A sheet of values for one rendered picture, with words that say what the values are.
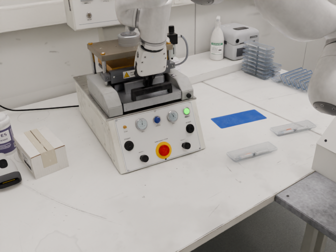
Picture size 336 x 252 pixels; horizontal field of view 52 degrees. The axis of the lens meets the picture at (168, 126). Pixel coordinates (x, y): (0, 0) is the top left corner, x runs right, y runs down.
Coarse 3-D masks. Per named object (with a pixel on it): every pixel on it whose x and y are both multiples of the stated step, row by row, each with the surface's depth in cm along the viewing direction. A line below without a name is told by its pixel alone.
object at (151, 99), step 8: (136, 80) 122; (160, 80) 126; (128, 88) 121; (176, 88) 125; (120, 96) 120; (128, 96) 120; (136, 96) 119; (144, 96) 119; (152, 96) 119; (160, 96) 120; (168, 96) 122; (176, 96) 123; (128, 104) 115; (136, 104) 117; (144, 104) 118; (152, 104) 120
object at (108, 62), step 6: (108, 60) 127; (114, 60) 127; (120, 60) 126; (126, 60) 126; (132, 60) 126; (108, 66) 122; (114, 66) 121; (120, 66) 120; (126, 66) 121; (108, 72) 124
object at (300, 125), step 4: (304, 120) 142; (308, 120) 142; (284, 124) 140; (288, 124) 140; (292, 124) 140; (296, 124) 140; (300, 124) 140; (304, 124) 139; (308, 124) 139; (312, 124) 139; (272, 128) 137; (276, 128) 137; (280, 128) 137; (284, 128) 137; (288, 128) 137; (292, 128) 137; (296, 128) 137; (300, 128) 137; (276, 132) 134; (280, 132) 134
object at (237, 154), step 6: (258, 144) 127; (264, 144) 127; (270, 144) 127; (234, 150) 124; (240, 150) 124; (246, 150) 124; (252, 150) 124; (258, 150) 124; (264, 150) 123; (234, 156) 121; (240, 156) 120
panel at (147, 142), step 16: (144, 112) 119; (160, 112) 122; (192, 112) 127; (128, 128) 117; (160, 128) 122; (176, 128) 124; (144, 144) 119; (160, 144) 121; (176, 144) 124; (192, 144) 127; (128, 160) 117; (160, 160) 122
